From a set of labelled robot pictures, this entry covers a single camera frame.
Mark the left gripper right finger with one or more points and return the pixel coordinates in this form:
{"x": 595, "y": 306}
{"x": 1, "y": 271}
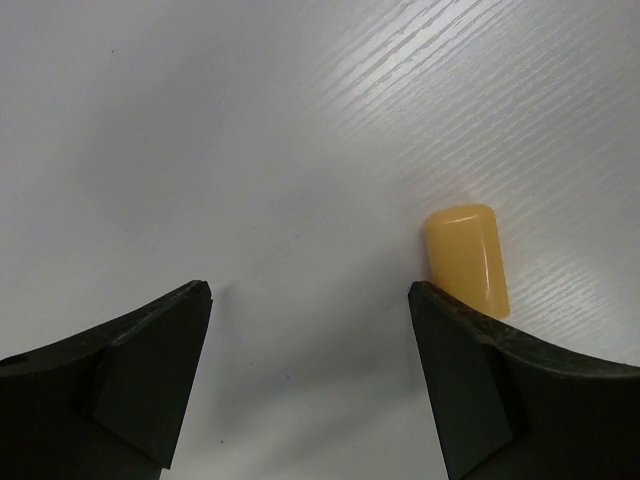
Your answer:
{"x": 508, "y": 405}

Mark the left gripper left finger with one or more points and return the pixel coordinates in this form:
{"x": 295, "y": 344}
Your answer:
{"x": 109, "y": 402}

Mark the orange eraser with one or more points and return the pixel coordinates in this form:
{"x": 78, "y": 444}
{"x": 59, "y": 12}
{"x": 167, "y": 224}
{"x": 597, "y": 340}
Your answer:
{"x": 465, "y": 257}

